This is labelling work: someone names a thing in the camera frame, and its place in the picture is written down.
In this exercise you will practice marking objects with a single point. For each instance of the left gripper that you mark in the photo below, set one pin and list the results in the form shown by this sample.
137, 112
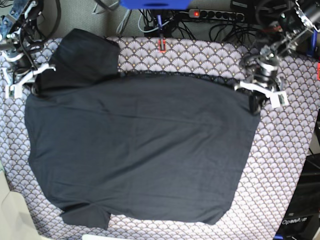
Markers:
274, 91

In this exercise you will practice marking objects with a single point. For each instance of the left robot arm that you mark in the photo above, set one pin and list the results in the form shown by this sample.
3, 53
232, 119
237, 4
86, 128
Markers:
276, 40

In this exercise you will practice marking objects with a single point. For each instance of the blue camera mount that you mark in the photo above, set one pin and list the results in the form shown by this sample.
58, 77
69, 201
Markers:
155, 4

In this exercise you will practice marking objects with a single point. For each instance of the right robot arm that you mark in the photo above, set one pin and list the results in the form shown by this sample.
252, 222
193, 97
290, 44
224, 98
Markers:
20, 38

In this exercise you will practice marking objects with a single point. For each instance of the fan patterned table cloth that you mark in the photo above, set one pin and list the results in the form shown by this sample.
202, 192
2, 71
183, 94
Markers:
269, 179

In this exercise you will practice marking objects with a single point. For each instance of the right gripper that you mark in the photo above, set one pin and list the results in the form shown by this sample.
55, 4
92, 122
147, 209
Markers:
15, 90

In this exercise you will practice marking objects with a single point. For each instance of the red black table clamp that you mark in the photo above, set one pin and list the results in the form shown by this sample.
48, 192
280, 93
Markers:
162, 43

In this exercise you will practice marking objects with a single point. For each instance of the dark navy T-shirt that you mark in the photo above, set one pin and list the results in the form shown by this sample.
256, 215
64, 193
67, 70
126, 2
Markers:
148, 146

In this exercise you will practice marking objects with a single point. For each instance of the white power strip red switch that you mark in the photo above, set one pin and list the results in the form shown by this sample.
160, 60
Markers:
216, 15

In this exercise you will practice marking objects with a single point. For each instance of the black OpenArm box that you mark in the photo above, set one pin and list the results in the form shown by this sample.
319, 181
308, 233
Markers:
302, 218

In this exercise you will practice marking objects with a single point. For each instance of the red clamp right edge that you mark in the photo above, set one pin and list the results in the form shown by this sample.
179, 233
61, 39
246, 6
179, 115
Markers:
318, 71

